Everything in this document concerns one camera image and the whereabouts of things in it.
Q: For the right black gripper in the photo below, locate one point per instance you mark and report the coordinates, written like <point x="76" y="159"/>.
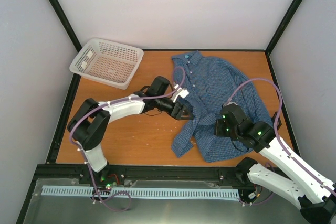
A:
<point x="219" y="130"/>

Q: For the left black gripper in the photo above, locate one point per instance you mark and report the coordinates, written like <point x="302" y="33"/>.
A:
<point x="177" y="114"/>

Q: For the blue plaid shirt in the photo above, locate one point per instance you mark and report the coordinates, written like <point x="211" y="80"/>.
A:
<point x="210" y="81"/>

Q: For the white perforated plastic basket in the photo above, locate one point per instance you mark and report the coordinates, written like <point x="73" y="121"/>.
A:
<point x="107" y="62"/>

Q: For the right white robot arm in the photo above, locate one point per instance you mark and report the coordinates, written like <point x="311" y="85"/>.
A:
<point x="304" y="187"/>

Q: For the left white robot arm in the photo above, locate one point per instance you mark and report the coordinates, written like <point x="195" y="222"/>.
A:
<point x="89" y="124"/>

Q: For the black brooch box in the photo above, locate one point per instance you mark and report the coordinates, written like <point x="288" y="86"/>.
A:
<point x="276" y="120"/>

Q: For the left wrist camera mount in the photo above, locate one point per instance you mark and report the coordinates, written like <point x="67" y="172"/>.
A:
<point x="179" y="92"/>

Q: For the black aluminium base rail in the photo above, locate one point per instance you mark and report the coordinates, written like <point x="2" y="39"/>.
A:
<point x="121" y="174"/>

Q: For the light blue cable duct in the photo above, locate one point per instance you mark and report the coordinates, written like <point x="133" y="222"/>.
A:
<point x="142" y="193"/>

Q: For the right black frame post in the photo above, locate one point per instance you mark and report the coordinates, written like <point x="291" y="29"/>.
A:
<point x="289" y="14"/>

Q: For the black frame post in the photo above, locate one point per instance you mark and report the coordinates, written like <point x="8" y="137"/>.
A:
<point x="289" y="14"/>
<point x="66" y="24"/>

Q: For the left black frame post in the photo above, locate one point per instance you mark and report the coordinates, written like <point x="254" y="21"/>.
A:
<point x="66" y="24"/>

